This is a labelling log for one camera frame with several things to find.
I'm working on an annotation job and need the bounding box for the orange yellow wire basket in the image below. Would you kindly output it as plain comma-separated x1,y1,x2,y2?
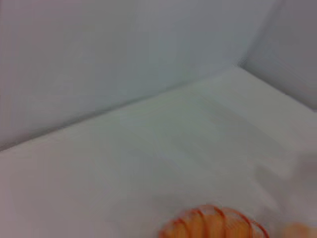
158,204,270,238

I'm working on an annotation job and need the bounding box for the pale round steamed bun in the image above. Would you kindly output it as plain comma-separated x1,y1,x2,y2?
282,222,314,238

